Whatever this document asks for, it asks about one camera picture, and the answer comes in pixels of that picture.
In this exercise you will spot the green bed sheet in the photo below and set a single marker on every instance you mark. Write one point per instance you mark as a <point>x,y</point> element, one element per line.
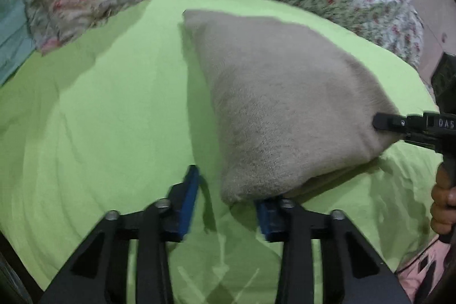
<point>107,133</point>

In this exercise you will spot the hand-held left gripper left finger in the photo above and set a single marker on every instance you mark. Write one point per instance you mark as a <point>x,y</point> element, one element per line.
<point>188,204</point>

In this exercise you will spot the pink patterned cloth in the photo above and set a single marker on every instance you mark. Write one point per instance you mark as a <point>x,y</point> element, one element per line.
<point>416,272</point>

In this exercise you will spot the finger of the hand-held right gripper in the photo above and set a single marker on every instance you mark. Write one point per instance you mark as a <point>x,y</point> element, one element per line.
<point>420,141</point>
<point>392,121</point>

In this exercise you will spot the teal floral blanket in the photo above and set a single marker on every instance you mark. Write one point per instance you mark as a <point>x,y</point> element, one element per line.
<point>21,5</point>

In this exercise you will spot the person's right hand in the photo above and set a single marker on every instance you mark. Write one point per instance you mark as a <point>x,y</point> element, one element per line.
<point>443,206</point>

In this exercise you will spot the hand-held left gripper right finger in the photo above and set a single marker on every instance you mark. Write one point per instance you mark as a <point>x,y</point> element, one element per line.
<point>265,218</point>

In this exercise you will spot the pink floral pillow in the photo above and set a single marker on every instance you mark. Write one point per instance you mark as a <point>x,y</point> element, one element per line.
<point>85,1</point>

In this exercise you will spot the beige patterned knit sweater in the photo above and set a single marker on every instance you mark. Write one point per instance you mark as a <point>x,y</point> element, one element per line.
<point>285,101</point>

